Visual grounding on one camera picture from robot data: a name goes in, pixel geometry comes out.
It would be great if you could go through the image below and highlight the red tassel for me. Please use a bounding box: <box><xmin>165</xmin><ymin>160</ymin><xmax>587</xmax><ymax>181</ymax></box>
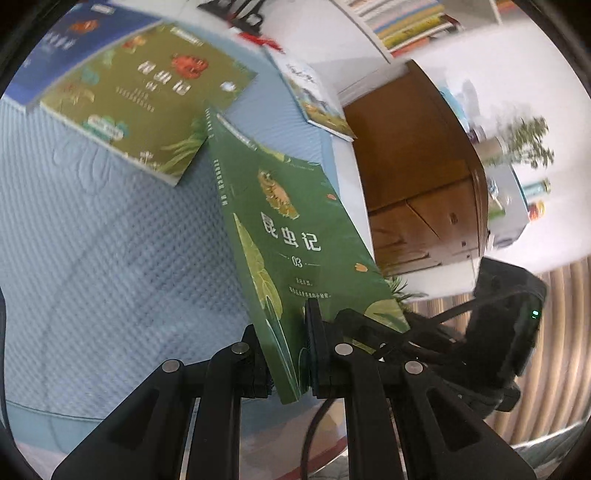
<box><xmin>235</xmin><ymin>28</ymin><xmax>284</xmax><ymax>52</ymax></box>

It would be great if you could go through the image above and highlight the white side table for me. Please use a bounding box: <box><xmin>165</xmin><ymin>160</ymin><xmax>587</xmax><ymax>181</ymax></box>
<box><xmin>482</xmin><ymin>161</ymin><xmax>532</xmax><ymax>252</ymax></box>

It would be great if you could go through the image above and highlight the blue white box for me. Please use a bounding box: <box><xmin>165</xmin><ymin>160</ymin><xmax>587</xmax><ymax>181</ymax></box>
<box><xmin>438</xmin><ymin>76</ymin><xmax>478</xmax><ymax>125</ymax></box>

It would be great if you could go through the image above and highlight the black ornate stand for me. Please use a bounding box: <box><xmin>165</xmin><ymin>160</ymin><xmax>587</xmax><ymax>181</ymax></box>
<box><xmin>198</xmin><ymin>0</ymin><xmax>271</xmax><ymax>34</ymax></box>

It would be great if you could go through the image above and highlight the green potted plant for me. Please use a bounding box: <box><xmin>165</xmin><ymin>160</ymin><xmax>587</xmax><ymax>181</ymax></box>
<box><xmin>496</xmin><ymin>115</ymin><xmax>556</xmax><ymax>171</ymax></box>

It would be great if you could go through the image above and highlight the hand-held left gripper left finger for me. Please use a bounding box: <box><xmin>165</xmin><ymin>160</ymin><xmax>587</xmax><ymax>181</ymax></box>
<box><xmin>51</xmin><ymin>323</ymin><xmax>273</xmax><ymax>480</ymax></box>

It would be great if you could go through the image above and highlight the white rabbit pond book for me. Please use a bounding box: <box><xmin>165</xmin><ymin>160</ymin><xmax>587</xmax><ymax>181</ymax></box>
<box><xmin>265</xmin><ymin>48</ymin><xmax>357</xmax><ymax>141</ymax></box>

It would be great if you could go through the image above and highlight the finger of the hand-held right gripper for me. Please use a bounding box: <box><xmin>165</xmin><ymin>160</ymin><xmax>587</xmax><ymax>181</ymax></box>
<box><xmin>336</xmin><ymin>309</ymin><xmax>462</xmax><ymax>370</ymax></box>

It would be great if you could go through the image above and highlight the dark blue book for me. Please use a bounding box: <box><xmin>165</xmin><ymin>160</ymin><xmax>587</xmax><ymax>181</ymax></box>
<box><xmin>2</xmin><ymin>0</ymin><xmax>164</xmax><ymax>114</ymax></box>

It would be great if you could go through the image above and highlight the light blue textured mat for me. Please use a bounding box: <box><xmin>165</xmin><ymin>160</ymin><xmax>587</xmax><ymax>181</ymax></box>
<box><xmin>0</xmin><ymin>41</ymin><xmax>370</xmax><ymax>462</ymax></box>

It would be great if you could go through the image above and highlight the olive green insect book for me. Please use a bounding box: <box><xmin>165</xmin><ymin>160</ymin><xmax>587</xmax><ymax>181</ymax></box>
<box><xmin>39</xmin><ymin>23</ymin><xmax>258</xmax><ymax>186</ymax></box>

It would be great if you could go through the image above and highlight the brown wooden cabinet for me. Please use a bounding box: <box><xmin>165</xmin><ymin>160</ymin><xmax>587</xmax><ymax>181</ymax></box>
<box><xmin>344</xmin><ymin>60</ymin><xmax>491</xmax><ymax>278</ymax></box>

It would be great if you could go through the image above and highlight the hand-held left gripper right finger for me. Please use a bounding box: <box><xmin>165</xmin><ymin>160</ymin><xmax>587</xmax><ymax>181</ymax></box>
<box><xmin>305</xmin><ymin>298</ymin><xmax>539</xmax><ymax>480</ymax></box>

